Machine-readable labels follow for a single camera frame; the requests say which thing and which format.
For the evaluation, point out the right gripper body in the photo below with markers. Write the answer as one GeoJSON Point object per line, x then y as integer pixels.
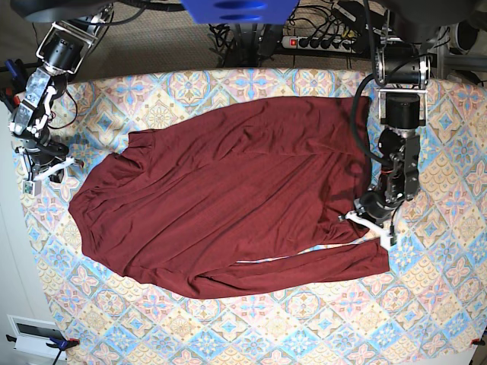
{"type": "Point", "coordinates": [42, 158]}

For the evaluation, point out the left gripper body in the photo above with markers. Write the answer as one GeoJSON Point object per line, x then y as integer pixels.
{"type": "Point", "coordinates": [378, 207]}

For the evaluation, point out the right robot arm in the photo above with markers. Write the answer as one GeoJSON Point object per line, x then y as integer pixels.
{"type": "Point", "coordinates": [61, 53]}

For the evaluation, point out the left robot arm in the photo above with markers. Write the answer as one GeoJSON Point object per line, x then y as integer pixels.
{"type": "Point", "coordinates": [403, 73]}

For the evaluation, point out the orange black clamp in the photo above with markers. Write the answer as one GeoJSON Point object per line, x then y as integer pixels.
{"type": "Point", "coordinates": [11, 98]}

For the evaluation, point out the patterned tablecloth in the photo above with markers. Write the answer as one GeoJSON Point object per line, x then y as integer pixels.
{"type": "Point", "coordinates": [431, 303]}

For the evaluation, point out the blue clamp lower left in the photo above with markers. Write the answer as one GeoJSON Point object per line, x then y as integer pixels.
{"type": "Point", "coordinates": [61, 344]}

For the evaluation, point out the white power strip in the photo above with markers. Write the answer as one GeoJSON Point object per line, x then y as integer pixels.
{"type": "Point", "coordinates": [332, 43]}

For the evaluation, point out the orange clamp lower right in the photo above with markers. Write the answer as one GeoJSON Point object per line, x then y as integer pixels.
{"type": "Point", "coordinates": [478, 342]}

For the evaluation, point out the round speaker top right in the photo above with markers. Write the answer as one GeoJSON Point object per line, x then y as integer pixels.
{"type": "Point", "coordinates": [463, 37]}

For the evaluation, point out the blue handled clamp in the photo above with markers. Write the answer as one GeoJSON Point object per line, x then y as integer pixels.
{"type": "Point", "coordinates": [17, 69]}

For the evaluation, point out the white wall box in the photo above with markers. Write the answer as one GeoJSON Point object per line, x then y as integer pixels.
{"type": "Point", "coordinates": [32, 336]}

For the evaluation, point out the blue plastic mount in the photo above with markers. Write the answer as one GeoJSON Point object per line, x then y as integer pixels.
{"type": "Point", "coordinates": [239, 11]}

